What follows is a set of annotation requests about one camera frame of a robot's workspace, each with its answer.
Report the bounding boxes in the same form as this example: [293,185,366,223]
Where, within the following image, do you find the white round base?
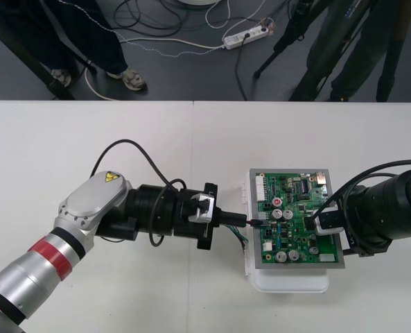
[177,0,224,6]

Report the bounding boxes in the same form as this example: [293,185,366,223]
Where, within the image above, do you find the person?
[17,0,149,93]
[290,0,411,103]

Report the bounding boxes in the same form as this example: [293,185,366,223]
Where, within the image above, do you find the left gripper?
[172,182,248,251]

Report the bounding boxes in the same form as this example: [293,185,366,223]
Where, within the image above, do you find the white floor cable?
[58,0,227,101]

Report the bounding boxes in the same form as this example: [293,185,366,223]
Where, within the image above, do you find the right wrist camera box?
[311,206,345,237]

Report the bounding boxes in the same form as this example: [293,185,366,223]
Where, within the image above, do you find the black tripod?
[252,0,331,102]

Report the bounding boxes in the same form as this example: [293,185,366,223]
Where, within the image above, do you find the black stand leg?
[0,13,77,101]

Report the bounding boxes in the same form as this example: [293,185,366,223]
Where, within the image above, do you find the red black green cable bundle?
[221,217,272,256]

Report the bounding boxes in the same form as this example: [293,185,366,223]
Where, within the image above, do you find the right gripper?
[304,185,390,258]

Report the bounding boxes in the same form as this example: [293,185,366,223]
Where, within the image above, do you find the white power strip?
[222,26,274,50]

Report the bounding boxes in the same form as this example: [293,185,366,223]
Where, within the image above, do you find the black power cable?
[234,33,250,101]

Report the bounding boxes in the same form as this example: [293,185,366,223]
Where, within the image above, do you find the green circuit board grey frame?
[248,168,347,271]

